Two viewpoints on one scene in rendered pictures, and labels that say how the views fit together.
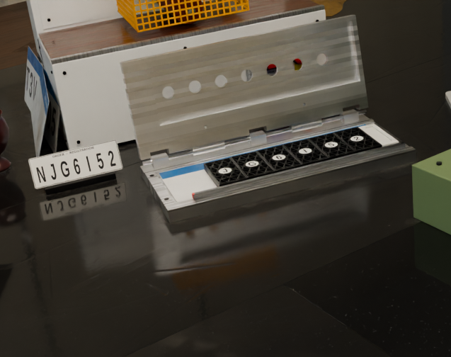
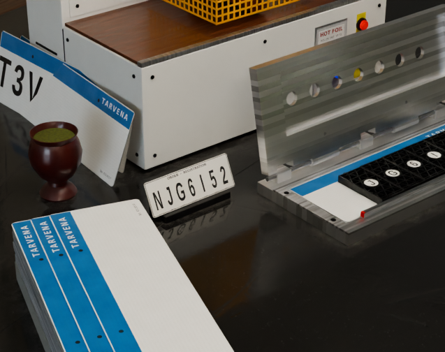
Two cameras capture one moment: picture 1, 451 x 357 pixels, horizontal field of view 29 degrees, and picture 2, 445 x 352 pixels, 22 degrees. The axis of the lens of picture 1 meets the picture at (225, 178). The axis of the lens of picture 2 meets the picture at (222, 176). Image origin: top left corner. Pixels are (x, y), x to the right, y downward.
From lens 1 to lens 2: 0.91 m
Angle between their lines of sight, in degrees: 22
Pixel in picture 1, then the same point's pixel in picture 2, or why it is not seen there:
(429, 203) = not seen: outside the picture
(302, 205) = not seen: outside the picture
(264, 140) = (371, 143)
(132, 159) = not seen: hidden behind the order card
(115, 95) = (195, 99)
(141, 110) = (272, 120)
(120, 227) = (296, 255)
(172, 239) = (369, 264)
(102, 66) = (188, 67)
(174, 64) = (298, 66)
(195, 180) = (341, 195)
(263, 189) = (423, 201)
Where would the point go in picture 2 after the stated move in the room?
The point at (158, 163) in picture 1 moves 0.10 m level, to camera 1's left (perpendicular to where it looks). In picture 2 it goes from (282, 178) to (225, 191)
